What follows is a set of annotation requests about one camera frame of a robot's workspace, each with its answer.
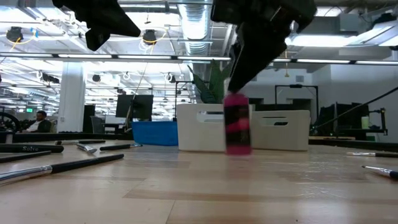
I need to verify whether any thin black cable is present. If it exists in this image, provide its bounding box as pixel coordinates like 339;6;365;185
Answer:
312;87;398;129

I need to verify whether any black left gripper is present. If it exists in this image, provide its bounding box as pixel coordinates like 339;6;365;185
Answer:
51;0;142;52

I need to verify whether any black background rig frame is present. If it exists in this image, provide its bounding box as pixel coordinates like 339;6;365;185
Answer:
275;84;320;110

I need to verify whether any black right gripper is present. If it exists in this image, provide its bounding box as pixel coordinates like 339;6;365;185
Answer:
211;0;318;93

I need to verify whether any person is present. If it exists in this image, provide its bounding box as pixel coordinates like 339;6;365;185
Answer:
17;110;53;134

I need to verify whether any white plastic bin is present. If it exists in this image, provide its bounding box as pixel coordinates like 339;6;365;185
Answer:
176;103;254;152

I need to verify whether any grey plastic bin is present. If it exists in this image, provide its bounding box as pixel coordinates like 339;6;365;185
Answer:
250;110;311;152

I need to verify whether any blue plastic basket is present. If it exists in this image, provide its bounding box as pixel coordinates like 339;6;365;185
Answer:
131;121;180;147

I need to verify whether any white building column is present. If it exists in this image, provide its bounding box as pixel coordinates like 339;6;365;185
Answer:
57;60;87;133

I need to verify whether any long light strip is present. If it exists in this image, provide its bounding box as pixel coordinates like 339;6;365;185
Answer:
0;52;398;65

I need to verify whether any green plant in white pot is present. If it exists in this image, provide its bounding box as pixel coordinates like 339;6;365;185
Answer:
187;58;237;105

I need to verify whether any black metal stand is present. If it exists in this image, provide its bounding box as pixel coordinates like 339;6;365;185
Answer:
371;107;389;136

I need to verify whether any magenta paint bottle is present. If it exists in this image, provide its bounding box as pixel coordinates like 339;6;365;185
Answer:
223;91;252;156

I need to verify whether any silver ventilation duct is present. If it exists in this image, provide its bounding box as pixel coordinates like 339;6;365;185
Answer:
178;0;214;57

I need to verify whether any black computer monitor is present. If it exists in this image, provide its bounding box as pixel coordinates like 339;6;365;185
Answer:
115;94;154;121

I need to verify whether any black ceiling camera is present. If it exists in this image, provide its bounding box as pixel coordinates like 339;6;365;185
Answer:
7;26;24;43
142;29;158;45

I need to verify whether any thick black paint brush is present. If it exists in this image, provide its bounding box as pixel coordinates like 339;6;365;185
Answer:
0;143;65;154

